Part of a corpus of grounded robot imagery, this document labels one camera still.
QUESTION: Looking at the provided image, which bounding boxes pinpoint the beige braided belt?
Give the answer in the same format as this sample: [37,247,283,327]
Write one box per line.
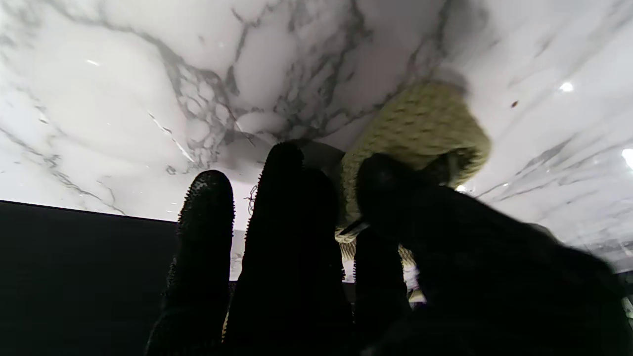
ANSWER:
[334,79,493,305]

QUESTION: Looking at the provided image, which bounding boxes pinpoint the black belt storage box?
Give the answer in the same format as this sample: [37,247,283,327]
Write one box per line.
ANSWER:
[0,200,238,356]

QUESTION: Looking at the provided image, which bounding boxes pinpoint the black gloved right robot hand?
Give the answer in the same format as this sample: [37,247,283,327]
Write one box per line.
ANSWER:
[143,142,633,356]

